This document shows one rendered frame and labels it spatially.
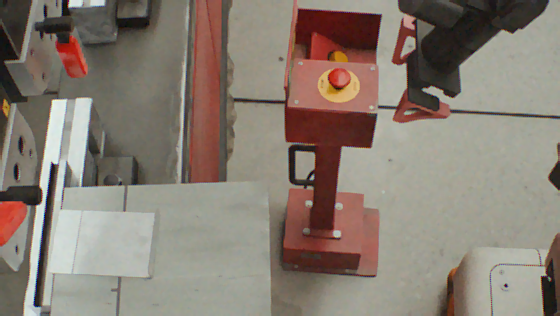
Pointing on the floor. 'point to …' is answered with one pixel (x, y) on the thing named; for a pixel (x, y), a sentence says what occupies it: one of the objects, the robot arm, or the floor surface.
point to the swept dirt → (230, 101)
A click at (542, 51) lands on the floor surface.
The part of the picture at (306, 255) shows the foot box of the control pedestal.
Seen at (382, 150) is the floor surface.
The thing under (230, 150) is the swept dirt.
